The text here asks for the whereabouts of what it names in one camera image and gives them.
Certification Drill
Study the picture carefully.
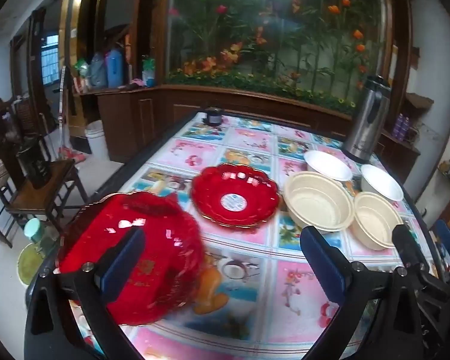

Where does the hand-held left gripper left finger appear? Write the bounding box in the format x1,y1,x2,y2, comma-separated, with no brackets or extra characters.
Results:
24,226,147,360

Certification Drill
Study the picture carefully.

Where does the large beige plastic bowl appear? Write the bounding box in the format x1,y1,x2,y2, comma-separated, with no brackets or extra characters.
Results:
284,171,355,232

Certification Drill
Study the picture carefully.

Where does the red plate with round label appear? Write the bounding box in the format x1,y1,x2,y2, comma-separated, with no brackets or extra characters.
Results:
190,163,282,229

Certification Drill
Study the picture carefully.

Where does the stainless steel thermos kettle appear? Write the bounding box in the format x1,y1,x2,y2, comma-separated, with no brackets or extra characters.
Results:
341,76,392,164

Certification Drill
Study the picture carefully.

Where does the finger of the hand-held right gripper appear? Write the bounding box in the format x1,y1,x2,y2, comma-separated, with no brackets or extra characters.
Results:
433,219,450,275
392,224,448,290

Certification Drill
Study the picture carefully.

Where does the white foam bowl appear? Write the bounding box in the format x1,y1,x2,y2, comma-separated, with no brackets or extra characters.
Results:
361,164,404,202
304,150,353,182

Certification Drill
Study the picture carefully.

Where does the window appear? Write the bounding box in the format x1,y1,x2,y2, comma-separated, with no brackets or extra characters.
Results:
40,34,59,85

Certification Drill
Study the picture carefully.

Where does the blue thermos bottle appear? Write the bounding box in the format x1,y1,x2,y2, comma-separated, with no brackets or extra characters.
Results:
106,49,124,89

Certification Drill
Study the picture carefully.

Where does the white plastic bucket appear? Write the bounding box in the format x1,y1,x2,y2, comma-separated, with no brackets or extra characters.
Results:
84,120,109,162

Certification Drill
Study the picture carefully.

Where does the green and white bottle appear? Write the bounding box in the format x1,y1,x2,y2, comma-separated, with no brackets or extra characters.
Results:
142,56,157,88

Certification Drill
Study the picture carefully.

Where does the jar with green lid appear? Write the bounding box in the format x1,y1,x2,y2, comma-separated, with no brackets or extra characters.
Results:
22,217,44,245

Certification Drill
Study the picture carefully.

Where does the black box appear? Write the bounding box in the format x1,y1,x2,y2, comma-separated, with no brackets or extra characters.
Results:
17,146,51,190

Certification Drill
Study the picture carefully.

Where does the large grey water bottle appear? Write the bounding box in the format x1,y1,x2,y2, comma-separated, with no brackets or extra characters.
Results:
90,53,107,88

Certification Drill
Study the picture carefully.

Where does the small black device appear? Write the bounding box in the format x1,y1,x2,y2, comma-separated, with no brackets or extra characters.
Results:
203,107,224,126

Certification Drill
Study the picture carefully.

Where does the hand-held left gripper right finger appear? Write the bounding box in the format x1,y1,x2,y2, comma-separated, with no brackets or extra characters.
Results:
300,226,425,360

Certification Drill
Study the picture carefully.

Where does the dark wooden cabinet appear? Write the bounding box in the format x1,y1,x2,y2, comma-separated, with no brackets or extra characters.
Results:
73,84,422,181

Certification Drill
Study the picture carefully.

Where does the plain red glass plate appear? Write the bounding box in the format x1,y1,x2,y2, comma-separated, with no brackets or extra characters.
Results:
56,191,207,327

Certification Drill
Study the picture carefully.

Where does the printed cartoon tablecloth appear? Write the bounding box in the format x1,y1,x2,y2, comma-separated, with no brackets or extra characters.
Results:
69,112,450,360

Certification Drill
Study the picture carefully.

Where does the small beige plastic bowl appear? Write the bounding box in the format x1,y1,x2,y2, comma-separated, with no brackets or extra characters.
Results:
350,191,404,251

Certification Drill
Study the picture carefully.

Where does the flower wall mural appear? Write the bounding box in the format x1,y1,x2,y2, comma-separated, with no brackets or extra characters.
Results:
165,0,391,115

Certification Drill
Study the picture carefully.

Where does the silver fan stand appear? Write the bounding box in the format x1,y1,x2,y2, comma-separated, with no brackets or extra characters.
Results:
58,65,70,154

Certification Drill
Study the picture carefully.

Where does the wooden chair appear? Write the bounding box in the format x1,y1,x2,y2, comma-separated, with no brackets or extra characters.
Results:
5,135,89,248

